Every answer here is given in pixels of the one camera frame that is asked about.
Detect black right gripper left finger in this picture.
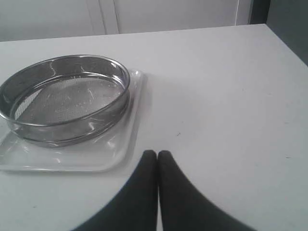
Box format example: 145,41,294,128
76,150,158,231

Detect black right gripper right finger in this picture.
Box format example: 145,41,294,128
158,151,253,231

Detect round steel mesh sieve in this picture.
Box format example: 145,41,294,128
0,54,131,147

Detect clear plastic tray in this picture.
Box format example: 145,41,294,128
0,70,147,172

